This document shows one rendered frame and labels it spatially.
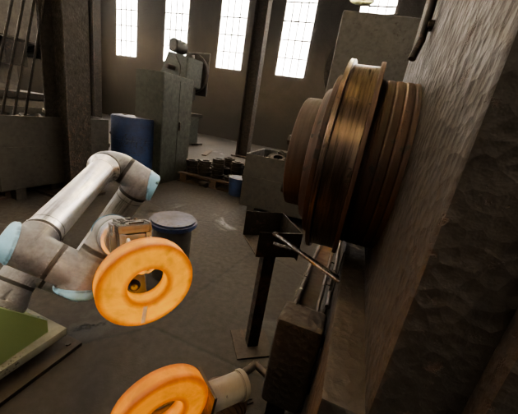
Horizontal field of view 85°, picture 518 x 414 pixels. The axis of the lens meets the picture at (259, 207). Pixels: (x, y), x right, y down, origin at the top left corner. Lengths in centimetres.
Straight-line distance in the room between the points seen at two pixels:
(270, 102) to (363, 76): 1071
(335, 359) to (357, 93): 46
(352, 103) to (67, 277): 72
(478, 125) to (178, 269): 45
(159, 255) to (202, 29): 1257
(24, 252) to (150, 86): 368
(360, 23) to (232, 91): 887
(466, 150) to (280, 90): 1101
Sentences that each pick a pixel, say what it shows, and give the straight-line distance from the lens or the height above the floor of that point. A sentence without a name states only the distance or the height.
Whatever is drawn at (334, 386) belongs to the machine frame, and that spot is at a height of 87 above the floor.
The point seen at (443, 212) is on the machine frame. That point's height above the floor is 114.
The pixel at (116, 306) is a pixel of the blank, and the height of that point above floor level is 87.
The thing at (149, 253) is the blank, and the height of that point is 96.
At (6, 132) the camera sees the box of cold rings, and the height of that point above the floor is 67.
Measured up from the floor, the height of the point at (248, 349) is 1.
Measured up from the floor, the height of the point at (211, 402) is 71.
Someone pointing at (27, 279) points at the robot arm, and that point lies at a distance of 156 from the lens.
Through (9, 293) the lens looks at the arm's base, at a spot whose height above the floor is 36.
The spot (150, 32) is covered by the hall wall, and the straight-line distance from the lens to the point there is 1426.
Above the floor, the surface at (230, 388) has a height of 69.
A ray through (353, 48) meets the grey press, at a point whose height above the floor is 197.
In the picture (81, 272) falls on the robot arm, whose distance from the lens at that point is 79.
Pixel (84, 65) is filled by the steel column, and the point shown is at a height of 137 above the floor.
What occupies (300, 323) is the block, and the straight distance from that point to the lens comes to 65.
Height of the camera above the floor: 120
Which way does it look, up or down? 18 degrees down
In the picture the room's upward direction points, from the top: 10 degrees clockwise
